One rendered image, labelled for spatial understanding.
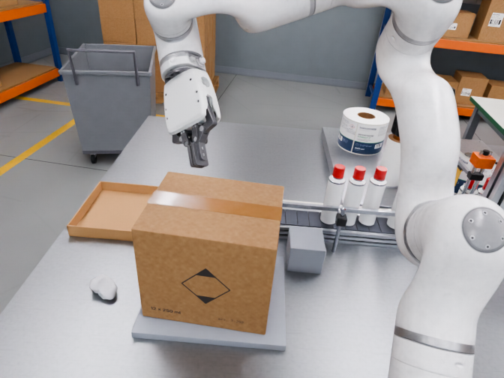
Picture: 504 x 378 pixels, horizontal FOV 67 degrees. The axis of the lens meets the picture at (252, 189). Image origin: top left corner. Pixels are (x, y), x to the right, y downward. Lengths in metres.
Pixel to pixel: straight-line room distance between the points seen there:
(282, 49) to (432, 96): 4.97
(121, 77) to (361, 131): 1.88
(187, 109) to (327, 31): 4.95
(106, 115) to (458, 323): 2.81
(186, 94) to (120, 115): 2.42
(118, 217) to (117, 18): 3.38
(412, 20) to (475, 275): 0.42
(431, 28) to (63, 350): 0.98
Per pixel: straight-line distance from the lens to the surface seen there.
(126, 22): 4.48
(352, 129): 1.70
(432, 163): 0.72
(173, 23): 0.70
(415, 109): 0.73
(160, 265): 0.85
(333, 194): 1.18
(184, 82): 0.71
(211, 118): 0.67
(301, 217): 1.26
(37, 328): 1.07
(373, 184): 1.20
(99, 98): 3.07
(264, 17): 0.78
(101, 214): 1.35
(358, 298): 1.11
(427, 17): 0.74
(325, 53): 5.63
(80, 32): 6.59
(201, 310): 0.93
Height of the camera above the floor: 1.62
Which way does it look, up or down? 33 degrees down
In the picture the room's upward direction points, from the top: 5 degrees clockwise
